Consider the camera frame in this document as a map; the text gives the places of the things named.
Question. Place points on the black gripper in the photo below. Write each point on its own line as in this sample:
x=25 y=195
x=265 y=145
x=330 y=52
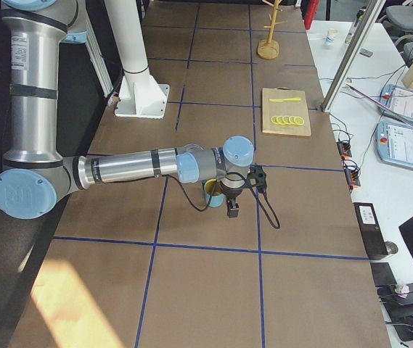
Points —
x=230 y=197

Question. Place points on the teal mug yellow inside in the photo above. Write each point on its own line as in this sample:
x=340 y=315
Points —
x=213 y=193

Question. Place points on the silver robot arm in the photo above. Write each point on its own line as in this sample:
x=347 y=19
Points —
x=35 y=176

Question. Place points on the wooden cup rack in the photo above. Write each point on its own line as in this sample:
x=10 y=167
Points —
x=269 y=48

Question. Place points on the paper cup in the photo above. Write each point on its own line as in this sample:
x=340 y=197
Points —
x=330 y=37

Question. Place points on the wooden cutting board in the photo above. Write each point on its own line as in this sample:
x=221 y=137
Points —
x=270 y=109

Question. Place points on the orange black adapter near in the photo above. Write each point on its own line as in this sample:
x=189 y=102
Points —
x=352 y=172

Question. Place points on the orange black adapter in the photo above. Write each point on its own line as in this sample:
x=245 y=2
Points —
x=352 y=172
x=344 y=148

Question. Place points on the yellow plastic knife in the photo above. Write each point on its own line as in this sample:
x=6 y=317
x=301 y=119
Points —
x=282 y=100

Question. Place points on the orange black adapter far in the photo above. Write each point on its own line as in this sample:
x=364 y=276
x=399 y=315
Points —
x=344 y=148

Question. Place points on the white pillar with base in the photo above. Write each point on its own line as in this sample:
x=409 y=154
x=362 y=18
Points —
x=140 y=95

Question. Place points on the black box white label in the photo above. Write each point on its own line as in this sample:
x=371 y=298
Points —
x=369 y=227

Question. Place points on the near teach pendant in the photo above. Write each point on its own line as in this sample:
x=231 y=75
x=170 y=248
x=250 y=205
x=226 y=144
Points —
x=395 y=144

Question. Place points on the teach pendant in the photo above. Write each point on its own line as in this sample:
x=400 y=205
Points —
x=395 y=144
x=398 y=99

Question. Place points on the far teach pendant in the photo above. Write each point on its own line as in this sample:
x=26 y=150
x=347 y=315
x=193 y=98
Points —
x=398 y=99

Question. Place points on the grey office chair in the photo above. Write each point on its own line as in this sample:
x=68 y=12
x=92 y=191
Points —
x=401 y=17

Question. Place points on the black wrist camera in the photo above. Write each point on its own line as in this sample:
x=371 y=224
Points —
x=257 y=179

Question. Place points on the aluminium frame post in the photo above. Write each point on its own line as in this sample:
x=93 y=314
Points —
x=370 y=16

